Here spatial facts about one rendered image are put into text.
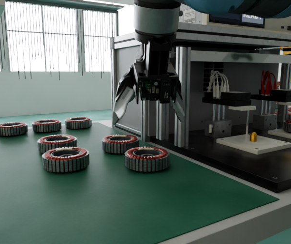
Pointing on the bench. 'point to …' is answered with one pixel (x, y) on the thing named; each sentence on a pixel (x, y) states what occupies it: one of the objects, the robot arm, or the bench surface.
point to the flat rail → (246, 57)
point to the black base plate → (248, 158)
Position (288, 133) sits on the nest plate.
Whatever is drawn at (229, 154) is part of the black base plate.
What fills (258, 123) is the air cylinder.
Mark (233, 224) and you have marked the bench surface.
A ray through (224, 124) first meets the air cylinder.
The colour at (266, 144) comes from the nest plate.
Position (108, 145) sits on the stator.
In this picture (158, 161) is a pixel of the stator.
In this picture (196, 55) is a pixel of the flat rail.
